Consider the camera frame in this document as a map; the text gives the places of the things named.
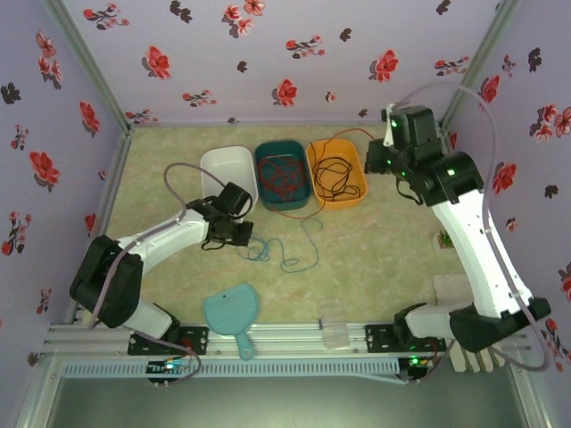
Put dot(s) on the aluminium frame rail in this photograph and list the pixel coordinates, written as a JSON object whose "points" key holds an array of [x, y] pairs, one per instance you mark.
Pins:
{"points": [[285, 339]]}

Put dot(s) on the wooden hand-shaped board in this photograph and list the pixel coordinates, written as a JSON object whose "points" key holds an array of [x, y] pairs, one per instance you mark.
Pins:
{"points": [[450, 290]]}

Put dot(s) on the light blue hand mirror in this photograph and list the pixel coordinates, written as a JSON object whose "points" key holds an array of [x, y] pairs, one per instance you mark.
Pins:
{"points": [[232, 307]]}

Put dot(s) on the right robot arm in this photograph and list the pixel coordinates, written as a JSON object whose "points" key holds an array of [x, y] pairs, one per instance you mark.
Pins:
{"points": [[477, 258]]}

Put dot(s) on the small green plant card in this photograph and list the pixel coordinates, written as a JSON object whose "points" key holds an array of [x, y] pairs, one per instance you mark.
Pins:
{"points": [[444, 240]]}

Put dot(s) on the orange plastic bin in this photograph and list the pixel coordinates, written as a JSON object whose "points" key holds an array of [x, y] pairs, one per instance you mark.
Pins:
{"points": [[339, 204]]}

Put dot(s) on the aluminium corner post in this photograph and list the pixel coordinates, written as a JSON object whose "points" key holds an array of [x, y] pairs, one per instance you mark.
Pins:
{"points": [[490, 35], [85, 58]]}

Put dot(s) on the aluminium side rail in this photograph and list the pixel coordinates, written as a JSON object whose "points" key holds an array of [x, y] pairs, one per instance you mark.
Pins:
{"points": [[113, 187]]}

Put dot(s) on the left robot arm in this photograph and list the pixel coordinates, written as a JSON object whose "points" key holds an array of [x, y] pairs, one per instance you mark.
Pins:
{"points": [[169, 234]]}

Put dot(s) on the white plastic bin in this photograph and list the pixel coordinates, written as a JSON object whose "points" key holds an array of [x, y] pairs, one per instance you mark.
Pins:
{"points": [[227, 165]]}

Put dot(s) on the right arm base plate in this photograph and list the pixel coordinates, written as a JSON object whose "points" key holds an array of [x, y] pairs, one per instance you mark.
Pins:
{"points": [[379, 339]]}

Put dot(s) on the clear plastic box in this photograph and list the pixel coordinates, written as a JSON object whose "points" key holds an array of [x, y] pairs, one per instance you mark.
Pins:
{"points": [[333, 325]]}

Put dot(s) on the controller board with LEDs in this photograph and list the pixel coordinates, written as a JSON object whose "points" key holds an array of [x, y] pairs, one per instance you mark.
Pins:
{"points": [[167, 369], [415, 364]]}

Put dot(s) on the teal plastic bin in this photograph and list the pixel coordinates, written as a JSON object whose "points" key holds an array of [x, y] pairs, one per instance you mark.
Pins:
{"points": [[267, 205]]}

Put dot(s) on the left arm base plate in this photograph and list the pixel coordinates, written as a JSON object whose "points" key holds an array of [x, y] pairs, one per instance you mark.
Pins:
{"points": [[196, 339]]}

